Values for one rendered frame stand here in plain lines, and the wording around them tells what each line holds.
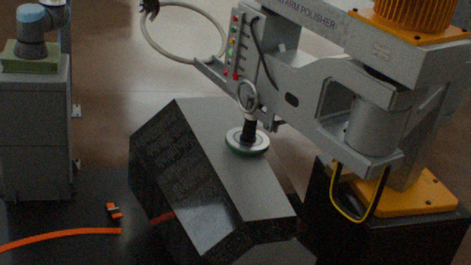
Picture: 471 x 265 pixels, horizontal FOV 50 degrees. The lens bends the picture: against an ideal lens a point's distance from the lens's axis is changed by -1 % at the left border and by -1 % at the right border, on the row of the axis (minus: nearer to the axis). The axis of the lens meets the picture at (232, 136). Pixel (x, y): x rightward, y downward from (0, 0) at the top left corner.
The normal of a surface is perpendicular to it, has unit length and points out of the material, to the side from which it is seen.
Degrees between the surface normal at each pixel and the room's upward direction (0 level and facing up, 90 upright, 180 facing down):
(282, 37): 90
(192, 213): 45
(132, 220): 0
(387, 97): 90
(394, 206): 0
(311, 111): 90
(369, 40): 90
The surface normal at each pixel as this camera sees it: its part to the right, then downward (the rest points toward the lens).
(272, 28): 0.57, 0.49
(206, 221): -0.55, -0.54
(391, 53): -0.81, 0.21
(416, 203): 0.14, -0.84
